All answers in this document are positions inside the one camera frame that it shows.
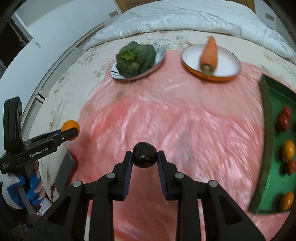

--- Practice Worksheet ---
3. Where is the small orange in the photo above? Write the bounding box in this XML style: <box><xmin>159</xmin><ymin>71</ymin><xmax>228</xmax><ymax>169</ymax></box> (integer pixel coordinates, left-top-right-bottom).
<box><xmin>61</xmin><ymin>120</ymin><xmax>80</xmax><ymax>133</ymax></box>

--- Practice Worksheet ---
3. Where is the dark purple plum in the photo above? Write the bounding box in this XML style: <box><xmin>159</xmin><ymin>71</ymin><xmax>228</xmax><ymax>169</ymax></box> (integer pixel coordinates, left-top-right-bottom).
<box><xmin>132</xmin><ymin>142</ymin><xmax>158</xmax><ymax>168</ymax></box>

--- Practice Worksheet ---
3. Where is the blue white gloved hand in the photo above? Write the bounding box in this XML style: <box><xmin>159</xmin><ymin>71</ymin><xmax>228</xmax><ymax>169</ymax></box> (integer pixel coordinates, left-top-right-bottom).
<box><xmin>1</xmin><ymin>171</ymin><xmax>45</xmax><ymax>210</ymax></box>

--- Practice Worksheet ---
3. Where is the floral bed sheet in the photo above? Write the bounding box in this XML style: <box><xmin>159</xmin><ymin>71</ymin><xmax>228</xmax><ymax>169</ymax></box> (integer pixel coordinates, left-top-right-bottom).
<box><xmin>28</xmin><ymin>29</ymin><xmax>296</xmax><ymax>209</ymax></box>

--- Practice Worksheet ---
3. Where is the green rectangular tray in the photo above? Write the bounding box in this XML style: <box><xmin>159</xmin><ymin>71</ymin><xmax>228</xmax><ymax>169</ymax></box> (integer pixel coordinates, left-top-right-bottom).
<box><xmin>249</xmin><ymin>75</ymin><xmax>295</xmax><ymax>214</ymax></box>

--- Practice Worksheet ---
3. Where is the orange fruit near tray front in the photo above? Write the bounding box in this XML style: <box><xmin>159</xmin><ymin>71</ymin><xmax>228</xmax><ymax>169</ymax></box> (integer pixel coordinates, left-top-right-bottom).
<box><xmin>279</xmin><ymin>192</ymin><xmax>294</xmax><ymax>211</ymax></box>

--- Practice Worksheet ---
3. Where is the red tomato in tray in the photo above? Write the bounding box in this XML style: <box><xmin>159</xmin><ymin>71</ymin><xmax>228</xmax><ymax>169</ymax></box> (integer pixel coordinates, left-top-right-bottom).
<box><xmin>287</xmin><ymin>160</ymin><xmax>296</xmax><ymax>175</ymax></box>
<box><xmin>281</xmin><ymin>106</ymin><xmax>292</xmax><ymax>118</ymax></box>
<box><xmin>277</xmin><ymin>113</ymin><xmax>289</xmax><ymax>131</ymax></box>

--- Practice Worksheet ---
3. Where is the pink plastic sheet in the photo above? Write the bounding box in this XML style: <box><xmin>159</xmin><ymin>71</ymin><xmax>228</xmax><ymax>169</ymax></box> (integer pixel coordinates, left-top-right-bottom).
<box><xmin>67</xmin><ymin>49</ymin><xmax>292</xmax><ymax>241</ymax></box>

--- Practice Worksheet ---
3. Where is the orange fruit in tray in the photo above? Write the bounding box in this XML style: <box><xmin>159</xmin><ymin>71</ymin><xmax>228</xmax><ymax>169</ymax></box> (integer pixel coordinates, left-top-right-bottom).
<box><xmin>282</xmin><ymin>140</ymin><xmax>295</xmax><ymax>162</ymax></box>

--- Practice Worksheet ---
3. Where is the green leafy vegetable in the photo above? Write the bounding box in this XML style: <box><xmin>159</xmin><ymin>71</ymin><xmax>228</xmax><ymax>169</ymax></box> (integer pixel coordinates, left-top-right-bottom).
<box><xmin>116</xmin><ymin>41</ymin><xmax>156</xmax><ymax>78</ymax></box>

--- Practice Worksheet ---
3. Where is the white patterned oval plate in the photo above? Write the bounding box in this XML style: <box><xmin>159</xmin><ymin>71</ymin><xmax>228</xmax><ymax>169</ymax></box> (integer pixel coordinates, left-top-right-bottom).
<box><xmin>110</xmin><ymin>41</ymin><xmax>167</xmax><ymax>81</ymax></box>

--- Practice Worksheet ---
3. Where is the orange rimmed white plate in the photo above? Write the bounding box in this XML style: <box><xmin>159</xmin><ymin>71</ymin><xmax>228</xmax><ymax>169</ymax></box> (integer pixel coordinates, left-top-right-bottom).
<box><xmin>181</xmin><ymin>44</ymin><xmax>242</xmax><ymax>82</ymax></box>

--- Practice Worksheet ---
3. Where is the wooden headboard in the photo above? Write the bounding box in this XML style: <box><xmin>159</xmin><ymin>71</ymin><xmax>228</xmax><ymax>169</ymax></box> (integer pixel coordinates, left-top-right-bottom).
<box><xmin>115</xmin><ymin>0</ymin><xmax>255</xmax><ymax>13</ymax></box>

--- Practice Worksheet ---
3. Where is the orange carrot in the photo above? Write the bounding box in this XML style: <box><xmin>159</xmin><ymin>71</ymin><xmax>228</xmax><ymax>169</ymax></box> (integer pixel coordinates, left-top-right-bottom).
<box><xmin>199</xmin><ymin>36</ymin><xmax>218</xmax><ymax>76</ymax></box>

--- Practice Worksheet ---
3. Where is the white folded duvet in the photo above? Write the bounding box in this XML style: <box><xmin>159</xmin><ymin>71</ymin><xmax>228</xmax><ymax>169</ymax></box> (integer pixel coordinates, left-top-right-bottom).
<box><xmin>83</xmin><ymin>1</ymin><xmax>295</xmax><ymax>63</ymax></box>

